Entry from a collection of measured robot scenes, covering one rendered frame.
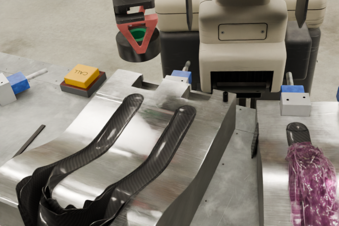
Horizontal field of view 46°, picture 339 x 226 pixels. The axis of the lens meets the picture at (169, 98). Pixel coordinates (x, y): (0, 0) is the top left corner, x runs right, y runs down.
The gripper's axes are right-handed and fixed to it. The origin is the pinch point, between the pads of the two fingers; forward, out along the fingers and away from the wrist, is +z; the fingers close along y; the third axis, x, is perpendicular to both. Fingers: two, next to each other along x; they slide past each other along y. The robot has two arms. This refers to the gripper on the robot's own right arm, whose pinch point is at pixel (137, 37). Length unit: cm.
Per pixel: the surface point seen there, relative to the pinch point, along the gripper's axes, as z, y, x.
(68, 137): 11.5, 10.7, -15.1
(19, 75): 15.9, -18.6, -28.3
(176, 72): 15.5, -8.9, 7.8
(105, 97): 11.1, 1.4, -7.9
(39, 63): 19.9, -29.2, -25.6
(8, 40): 100, -197, -82
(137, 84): 12.2, -2.4, -1.3
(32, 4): 99, -252, -70
